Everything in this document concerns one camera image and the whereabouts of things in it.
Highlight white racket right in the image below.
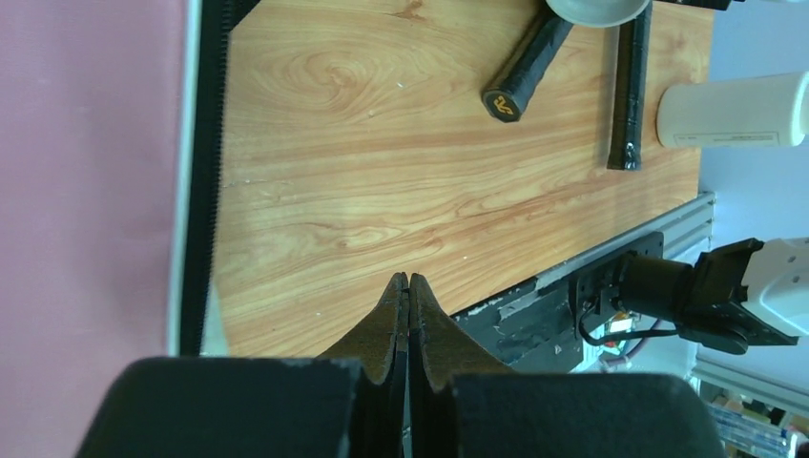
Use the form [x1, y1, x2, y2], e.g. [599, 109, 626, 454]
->
[607, 3, 653, 171]

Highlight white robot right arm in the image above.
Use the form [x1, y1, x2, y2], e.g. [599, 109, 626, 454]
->
[611, 238, 808, 355]

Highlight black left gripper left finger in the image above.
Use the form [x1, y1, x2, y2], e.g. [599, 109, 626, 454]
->
[77, 273, 408, 457]

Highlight pink racket cover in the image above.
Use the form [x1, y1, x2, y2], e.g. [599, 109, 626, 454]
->
[0, 0, 260, 357]

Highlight white tube cap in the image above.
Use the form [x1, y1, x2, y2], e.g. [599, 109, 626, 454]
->
[656, 72, 808, 148]

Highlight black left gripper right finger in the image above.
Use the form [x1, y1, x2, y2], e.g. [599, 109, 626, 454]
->
[409, 274, 724, 457]

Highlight white racket left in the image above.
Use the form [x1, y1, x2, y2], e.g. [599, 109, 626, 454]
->
[481, 6, 572, 123]

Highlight white racket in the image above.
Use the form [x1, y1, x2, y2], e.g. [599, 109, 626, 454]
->
[481, 6, 572, 123]
[607, 3, 653, 171]

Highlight white shuttlecock tube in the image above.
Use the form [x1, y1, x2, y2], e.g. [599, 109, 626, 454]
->
[546, 0, 652, 29]

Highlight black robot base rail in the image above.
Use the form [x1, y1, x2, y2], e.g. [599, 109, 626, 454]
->
[451, 232, 664, 373]

